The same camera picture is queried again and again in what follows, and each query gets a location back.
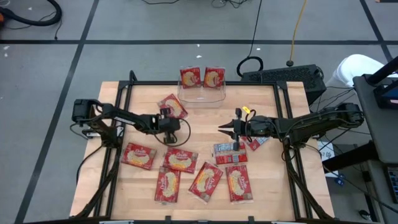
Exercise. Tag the white chair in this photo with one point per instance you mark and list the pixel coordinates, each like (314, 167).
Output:
(354, 67)

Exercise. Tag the black computer mouse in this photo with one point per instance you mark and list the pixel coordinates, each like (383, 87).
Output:
(363, 214)

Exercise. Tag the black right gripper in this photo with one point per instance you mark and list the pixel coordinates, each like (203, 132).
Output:
(238, 124)

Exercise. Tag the black desk crossbar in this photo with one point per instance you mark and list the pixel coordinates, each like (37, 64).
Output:
(351, 157)

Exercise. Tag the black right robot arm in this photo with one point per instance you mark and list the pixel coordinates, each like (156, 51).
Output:
(311, 123)

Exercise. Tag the black pole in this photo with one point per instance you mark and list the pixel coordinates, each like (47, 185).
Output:
(385, 70)

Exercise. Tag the clear plastic bin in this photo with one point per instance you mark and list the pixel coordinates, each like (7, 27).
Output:
(202, 99)

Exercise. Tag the black device with blue screen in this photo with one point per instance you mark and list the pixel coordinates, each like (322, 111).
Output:
(382, 93)

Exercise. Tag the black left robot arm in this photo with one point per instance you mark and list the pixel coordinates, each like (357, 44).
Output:
(124, 115)

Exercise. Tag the small blue tag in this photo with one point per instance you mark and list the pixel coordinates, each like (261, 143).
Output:
(341, 180)

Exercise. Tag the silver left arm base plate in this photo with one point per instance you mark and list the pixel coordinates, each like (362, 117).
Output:
(90, 134)

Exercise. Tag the black keyboard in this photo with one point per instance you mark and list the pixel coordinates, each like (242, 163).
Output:
(393, 183)

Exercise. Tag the grey side desk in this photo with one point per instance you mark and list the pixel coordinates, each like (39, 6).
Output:
(382, 130)

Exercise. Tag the white paper sheet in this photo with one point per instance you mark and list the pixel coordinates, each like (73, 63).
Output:
(326, 154)

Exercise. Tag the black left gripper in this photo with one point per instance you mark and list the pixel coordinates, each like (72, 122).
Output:
(169, 125)

